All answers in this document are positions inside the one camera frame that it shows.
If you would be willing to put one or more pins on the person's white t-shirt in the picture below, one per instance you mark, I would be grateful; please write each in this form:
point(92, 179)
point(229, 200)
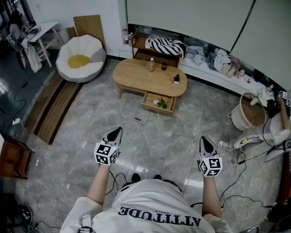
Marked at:
point(145, 203)

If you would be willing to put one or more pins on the white power adapter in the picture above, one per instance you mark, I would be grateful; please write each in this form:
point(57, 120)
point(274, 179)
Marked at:
point(16, 121)

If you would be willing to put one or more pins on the pink flower with green leaves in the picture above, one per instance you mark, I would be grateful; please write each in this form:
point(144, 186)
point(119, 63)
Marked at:
point(160, 103)

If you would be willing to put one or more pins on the wooden coffee table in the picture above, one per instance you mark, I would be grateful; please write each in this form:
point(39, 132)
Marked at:
point(140, 76)

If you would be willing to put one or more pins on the white round basket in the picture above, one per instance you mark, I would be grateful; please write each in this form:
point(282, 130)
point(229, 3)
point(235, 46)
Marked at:
point(245, 118)

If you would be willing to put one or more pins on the black white striped blanket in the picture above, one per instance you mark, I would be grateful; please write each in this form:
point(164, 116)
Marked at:
point(165, 46)

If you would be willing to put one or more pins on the red-brown wooden cabinet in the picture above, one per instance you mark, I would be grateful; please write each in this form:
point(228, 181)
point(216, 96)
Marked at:
point(13, 156)

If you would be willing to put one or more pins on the person's left forearm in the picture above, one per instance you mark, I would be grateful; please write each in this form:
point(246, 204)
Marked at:
point(99, 183)

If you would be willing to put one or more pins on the person's right forearm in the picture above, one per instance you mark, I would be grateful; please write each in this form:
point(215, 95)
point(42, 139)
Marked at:
point(211, 195)

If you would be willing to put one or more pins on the orange drink bottle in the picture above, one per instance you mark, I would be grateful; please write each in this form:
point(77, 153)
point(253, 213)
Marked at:
point(152, 65)

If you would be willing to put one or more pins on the wooden rack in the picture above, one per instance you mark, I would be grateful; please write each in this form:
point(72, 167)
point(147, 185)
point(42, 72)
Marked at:
point(157, 56)

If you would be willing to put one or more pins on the pale blue clothes pile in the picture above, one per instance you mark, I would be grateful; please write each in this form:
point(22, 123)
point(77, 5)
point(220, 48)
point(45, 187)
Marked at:
point(198, 56)

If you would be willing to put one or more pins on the person's black trousers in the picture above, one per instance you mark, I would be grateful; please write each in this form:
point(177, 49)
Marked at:
point(129, 184)

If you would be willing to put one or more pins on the large cardboard sheet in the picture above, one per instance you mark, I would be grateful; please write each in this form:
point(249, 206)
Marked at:
point(89, 25)

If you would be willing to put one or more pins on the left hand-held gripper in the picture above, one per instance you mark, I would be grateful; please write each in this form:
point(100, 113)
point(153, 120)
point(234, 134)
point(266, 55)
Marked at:
point(104, 153)

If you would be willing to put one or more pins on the wide white roller blind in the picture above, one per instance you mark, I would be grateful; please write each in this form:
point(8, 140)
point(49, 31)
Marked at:
point(184, 11)

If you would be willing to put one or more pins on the black pouch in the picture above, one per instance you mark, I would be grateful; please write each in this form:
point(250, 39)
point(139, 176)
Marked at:
point(272, 108)

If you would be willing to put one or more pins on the white beige clothes pile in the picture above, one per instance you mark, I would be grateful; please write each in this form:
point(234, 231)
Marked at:
point(226, 62)

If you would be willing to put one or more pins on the small red floor scrap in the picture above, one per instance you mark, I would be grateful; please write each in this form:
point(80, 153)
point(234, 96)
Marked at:
point(137, 118)

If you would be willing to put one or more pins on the dark cola bottle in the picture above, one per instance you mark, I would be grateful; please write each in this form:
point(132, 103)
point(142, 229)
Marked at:
point(164, 66)

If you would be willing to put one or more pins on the white window bench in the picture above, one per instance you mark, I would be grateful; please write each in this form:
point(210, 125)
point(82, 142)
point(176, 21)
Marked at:
point(213, 78)

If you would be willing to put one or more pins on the white desk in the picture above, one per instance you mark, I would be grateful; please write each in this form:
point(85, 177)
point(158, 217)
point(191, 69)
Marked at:
point(44, 29)

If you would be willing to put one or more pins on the wooden drawer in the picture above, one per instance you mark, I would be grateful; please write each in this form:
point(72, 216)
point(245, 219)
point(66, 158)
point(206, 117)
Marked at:
point(151, 101)

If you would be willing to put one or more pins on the small cardboard sheet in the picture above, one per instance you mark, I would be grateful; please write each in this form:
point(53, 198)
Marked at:
point(71, 33)

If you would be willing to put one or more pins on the wooden step platform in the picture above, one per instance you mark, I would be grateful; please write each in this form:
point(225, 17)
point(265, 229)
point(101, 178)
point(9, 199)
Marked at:
point(53, 105)

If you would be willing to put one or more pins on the clear glass cup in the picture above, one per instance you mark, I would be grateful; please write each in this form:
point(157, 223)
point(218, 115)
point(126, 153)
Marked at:
point(142, 63)

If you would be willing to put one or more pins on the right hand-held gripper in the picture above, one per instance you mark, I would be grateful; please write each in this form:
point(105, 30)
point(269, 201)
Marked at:
point(211, 166)

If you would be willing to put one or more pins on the white egg-shaped beanbag chair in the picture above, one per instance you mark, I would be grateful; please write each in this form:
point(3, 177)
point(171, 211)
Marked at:
point(81, 57)

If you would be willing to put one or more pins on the narrow white roller blind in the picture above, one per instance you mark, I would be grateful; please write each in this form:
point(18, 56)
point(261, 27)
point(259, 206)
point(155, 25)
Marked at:
point(274, 38)

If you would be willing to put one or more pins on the person's right shoe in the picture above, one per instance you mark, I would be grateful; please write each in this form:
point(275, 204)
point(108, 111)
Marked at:
point(157, 177)

